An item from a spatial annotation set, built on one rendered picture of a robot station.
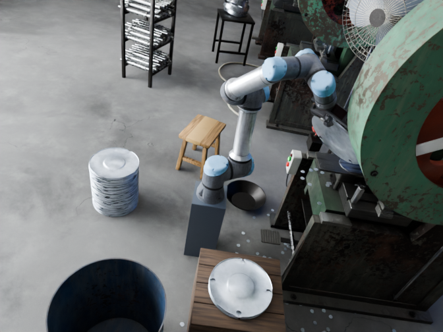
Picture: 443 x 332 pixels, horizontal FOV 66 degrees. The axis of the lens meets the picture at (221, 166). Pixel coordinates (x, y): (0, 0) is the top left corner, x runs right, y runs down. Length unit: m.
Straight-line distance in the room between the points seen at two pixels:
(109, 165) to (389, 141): 1.55
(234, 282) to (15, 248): 1.26
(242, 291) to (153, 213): 0.95
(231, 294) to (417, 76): 1.10
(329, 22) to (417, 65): 1.84
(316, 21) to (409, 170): 1.79
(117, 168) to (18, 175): 0.80
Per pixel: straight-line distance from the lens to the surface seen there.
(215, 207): 1.77
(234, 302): 1.58
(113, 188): 2.10
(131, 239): 2.17
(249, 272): 1.67
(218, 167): 1.65
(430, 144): 1.22
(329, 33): 2.85
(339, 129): 1.48
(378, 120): 1.08
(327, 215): 1.66
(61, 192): 2.49
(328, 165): 1.72
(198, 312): 1.55
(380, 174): 1.21
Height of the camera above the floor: 1.73
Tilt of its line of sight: 39 degrees down
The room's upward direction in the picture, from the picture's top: 12 degrees clockwise
